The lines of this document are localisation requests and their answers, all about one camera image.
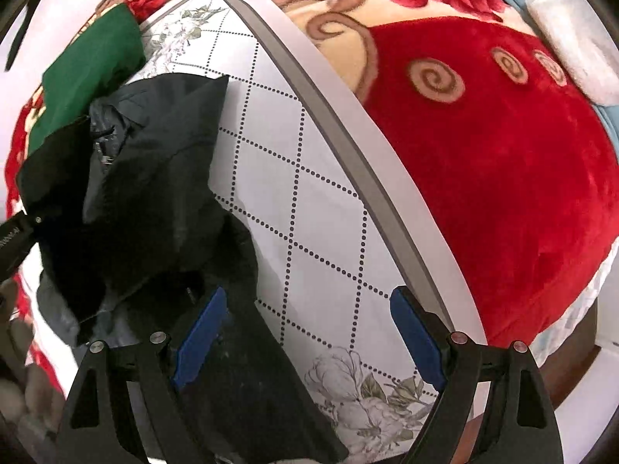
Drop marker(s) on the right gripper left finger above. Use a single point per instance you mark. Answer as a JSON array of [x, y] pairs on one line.
[[98, 423]]

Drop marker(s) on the red floral fleece blanket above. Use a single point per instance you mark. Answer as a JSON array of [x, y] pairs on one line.
[[509, 156]]

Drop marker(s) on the green striped sweater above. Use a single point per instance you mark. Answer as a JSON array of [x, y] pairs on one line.
[[82, 87]]

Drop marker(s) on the black leather jacket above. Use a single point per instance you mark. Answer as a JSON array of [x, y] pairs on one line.
[[133, 241]]

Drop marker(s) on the white floral bed sheet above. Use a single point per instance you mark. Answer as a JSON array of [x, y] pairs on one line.
[[336, 219]]

